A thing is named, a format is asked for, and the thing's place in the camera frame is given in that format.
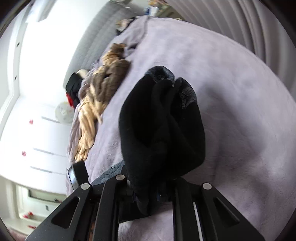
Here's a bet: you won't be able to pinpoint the brown fuzzy garment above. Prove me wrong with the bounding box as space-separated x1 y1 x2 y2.
90 43 130 103

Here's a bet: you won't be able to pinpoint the white drawer cabinet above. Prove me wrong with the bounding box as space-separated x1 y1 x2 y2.
1 97 70 194

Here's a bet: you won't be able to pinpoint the cream striped garment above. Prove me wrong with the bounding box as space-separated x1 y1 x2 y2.
74 51 121 163

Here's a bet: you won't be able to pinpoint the white pleated curtain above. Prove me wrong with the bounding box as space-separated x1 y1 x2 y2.
168 1 295 97

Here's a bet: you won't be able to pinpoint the black and red garment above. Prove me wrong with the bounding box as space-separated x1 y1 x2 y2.
66 73 83 108

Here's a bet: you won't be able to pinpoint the lavender bed blanket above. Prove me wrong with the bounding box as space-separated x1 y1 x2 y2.
85 16 295 240

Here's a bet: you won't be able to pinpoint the white round plush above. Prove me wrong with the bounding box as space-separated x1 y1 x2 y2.
55 101 74 124

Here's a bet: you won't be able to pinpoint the black pants with patterned trim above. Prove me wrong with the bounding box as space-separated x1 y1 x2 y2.
91 65 206 224

